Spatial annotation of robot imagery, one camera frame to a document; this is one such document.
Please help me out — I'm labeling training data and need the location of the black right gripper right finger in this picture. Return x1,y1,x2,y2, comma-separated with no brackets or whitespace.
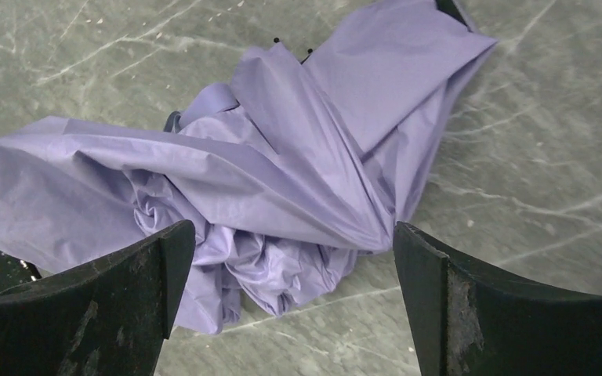
393,222,602,375

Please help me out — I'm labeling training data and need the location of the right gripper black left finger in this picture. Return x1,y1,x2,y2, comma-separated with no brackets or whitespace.
0,220,195,375

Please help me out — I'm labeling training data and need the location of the lilac and black folding umbrella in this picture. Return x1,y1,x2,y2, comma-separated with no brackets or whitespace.
0,1,496,334

